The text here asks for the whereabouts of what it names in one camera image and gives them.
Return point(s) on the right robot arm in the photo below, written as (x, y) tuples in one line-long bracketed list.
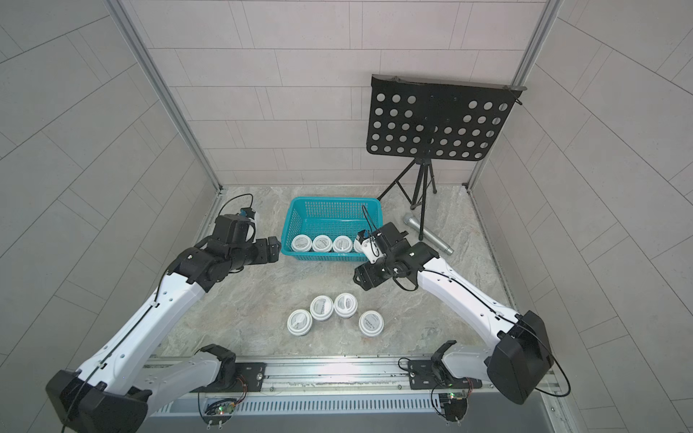
[(518, 353)]

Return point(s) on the silver metal cylinder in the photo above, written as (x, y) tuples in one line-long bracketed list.
[(440, 244)]

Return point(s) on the circuit board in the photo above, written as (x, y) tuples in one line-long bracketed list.
[(453, 408), (217, 414)]

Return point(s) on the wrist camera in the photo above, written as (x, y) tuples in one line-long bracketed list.
[(387, 241), (237, 228)]

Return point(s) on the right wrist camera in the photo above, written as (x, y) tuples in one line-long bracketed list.
[(387, 241)]

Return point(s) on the teal plastic basket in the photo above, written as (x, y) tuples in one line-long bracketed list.
[(332, 217)]

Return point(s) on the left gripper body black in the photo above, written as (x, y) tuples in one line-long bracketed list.
[(259, 252)]

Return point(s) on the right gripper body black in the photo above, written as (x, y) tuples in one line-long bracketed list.
[(379, 271)]

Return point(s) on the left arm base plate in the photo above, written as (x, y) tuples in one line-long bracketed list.
[(243, 377)]

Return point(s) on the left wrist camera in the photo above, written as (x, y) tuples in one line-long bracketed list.
[(237, 228)]

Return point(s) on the left circuit board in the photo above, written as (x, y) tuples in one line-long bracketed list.
[(217, 414)]

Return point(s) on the black perforated music stand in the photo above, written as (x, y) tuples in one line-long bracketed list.
[(432, 119)]

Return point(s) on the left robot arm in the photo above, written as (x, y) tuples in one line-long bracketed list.
[(192, 274)]

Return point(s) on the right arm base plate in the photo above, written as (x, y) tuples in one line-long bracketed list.
[(421, 376)]

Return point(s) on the aluminium mounting rail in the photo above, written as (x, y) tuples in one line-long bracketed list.
[(335, 373)]

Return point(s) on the right circuit board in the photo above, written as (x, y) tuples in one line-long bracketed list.
[(453, 408)]

